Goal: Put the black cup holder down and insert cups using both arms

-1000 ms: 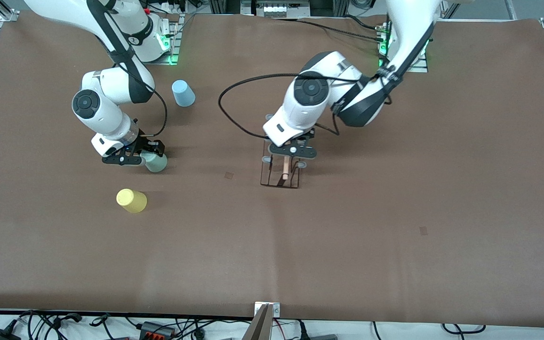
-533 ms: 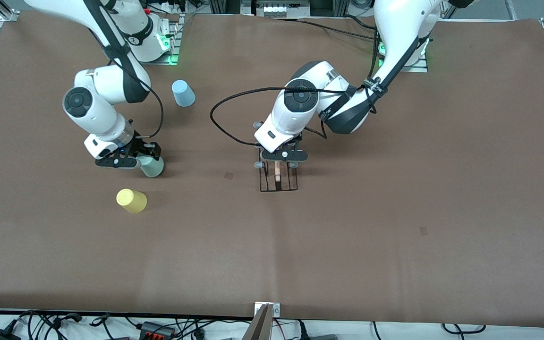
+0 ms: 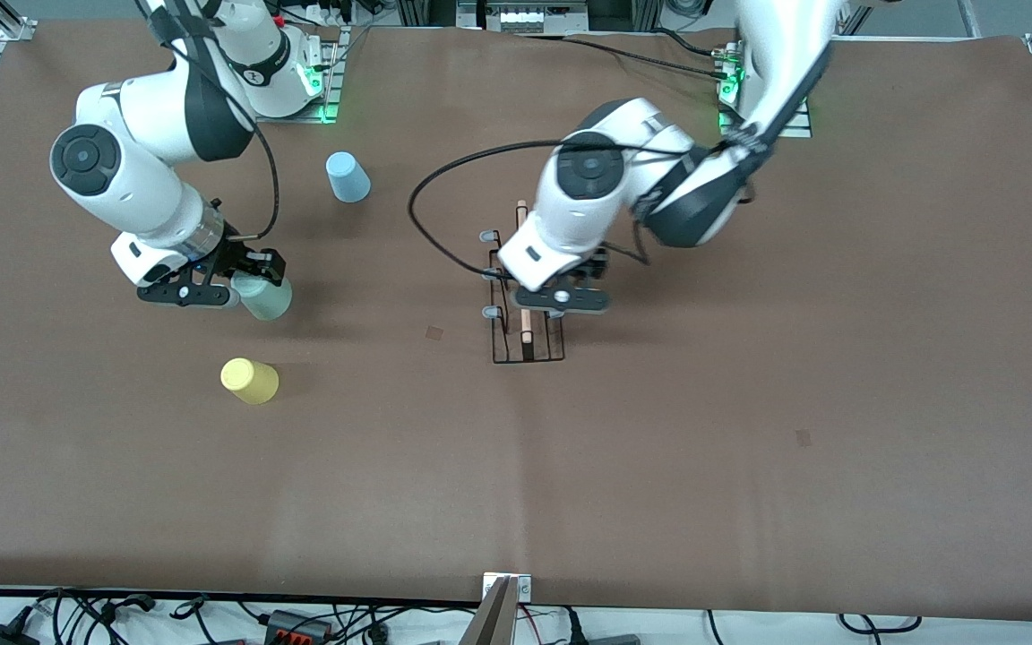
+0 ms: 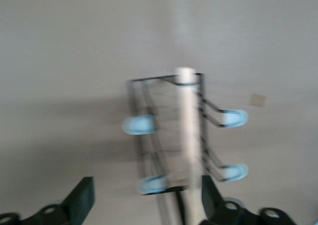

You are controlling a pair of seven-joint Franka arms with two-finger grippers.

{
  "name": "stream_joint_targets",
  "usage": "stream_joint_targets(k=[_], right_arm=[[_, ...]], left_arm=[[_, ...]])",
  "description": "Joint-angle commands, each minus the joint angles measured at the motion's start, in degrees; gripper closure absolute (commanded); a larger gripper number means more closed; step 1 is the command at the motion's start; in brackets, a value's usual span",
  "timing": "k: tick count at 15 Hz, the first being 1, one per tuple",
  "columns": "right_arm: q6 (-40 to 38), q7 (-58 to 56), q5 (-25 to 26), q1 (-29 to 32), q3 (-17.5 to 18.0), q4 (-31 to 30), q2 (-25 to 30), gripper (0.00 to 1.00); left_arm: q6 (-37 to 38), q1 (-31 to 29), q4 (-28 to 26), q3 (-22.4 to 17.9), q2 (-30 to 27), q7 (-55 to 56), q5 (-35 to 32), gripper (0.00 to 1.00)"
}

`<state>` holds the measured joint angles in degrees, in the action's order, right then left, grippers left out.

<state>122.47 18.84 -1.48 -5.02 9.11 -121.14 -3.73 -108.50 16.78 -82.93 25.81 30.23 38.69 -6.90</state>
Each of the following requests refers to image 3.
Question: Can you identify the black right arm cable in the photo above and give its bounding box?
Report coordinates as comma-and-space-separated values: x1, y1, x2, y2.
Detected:
144, 0, 280, 243

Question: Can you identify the grey electronics box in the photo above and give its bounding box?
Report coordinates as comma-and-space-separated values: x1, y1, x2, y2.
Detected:
456, 0, 590, 33

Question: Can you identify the thin black table cable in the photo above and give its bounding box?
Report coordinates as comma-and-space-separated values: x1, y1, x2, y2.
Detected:
561, 34, 732, 80

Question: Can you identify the thick black table cable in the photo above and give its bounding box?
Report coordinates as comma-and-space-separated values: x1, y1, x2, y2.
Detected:
646, 27, 738, 58

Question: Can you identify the grey camera stand beam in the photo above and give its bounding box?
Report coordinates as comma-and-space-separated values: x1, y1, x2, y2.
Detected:
458, 578, 521, 645

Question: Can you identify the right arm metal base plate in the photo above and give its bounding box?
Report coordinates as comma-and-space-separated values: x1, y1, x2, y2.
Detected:
243, 25, 344, 125

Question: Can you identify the table cover sheet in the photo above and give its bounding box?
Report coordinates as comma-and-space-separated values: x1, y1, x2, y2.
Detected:
0, 18, 1032, 621

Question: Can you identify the black orange power strip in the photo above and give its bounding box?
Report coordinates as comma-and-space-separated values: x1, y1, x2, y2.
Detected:
265, 609, 333, 642

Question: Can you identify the yellow plastic cup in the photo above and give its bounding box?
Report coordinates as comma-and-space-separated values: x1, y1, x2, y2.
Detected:
219, 357, 280, 406

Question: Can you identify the black wire cup holder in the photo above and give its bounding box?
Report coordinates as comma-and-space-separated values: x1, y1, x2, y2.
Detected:
478, 199, 568, 366

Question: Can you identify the pale green plastic cup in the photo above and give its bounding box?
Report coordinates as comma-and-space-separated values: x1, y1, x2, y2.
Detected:
231, 271, 294, 323

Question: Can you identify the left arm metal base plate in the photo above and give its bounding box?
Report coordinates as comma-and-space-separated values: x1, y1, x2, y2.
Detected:
718, 90, 814, 139

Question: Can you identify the light blue plastic cup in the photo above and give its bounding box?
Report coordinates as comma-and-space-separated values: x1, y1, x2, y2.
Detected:
325, 150, 372, 204

